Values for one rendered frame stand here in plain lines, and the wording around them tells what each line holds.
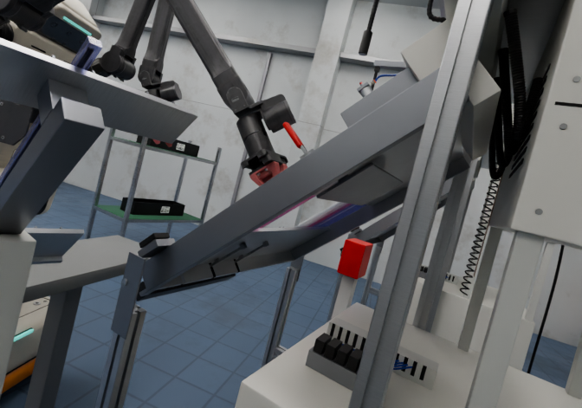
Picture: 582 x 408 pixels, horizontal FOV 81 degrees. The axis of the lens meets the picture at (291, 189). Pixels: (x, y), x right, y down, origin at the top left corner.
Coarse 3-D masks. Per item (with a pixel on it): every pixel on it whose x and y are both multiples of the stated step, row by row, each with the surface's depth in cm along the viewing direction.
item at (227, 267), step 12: (288, 252) 133; (204, 264) 91; (216, 264) 95; (228, 264) 99; (240, 264) 104; (252, 264) 109; (264, 264) 115; (180, 276) 82; (192, 276) 86; (204, 276) 89; (216, 276) 93
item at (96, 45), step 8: (88, 40) 37; (96, 40) 38; (88, 48) 37; (96, 48) 37; (80, 56) 38; (88, 56) 38; (72, 64) 39; (80, 64) 38; (88, 64) 39; (32, 128) 44; (32, 136) 44; (24, 144) 45; (16, 152) 46; (16, 160) 47; (8, 168) 47; (0, 176) 49; (0, 184) 49
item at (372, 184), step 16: (400, 144) 69; (416, 144) 73; (384, 160) 74; (400, 160) 80; (352, 176) 61; (368, 176) 65; (384, 176) 71; (400, 176) 96; (320, 192) 64; (336, 192) 66; (352, 192) 72; (368, 192) 79; (384, 192) 87
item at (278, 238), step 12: (264, 228) 88; (276, 228) 93; (288, 228) 99; (300, 228) 106; (312, 228) 114; (324, 228) 123; (240, 240) 85; (252, 240) 90; (264, 240) 97; (276, 240) 104; (288, 240) 113; (300, 240) 122; (228, 252) 91; (240, 252) 98; (264, 252) 114; (276, 252) 125
